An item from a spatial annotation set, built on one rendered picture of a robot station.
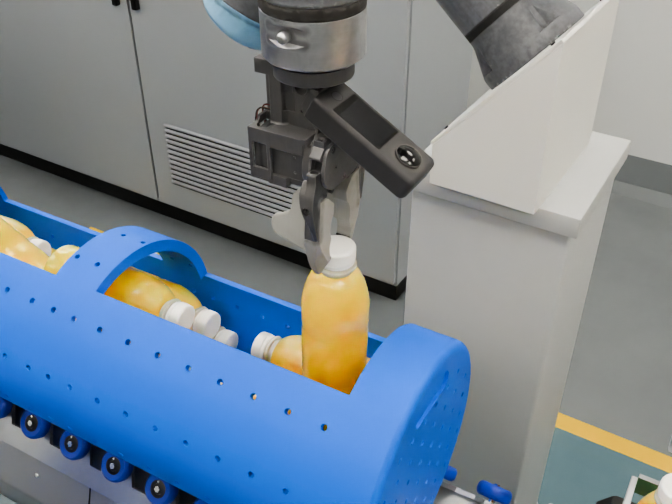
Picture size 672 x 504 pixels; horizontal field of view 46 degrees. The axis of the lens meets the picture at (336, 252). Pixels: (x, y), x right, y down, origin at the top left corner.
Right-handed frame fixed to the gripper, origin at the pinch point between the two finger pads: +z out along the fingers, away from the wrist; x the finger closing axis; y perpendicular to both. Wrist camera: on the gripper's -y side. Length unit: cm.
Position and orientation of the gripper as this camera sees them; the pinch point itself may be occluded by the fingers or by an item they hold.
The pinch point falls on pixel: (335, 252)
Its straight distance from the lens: 79.1
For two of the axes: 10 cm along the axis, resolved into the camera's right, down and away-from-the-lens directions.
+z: 0.0, 8.1, 5.9
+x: -4.9, 5.2, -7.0
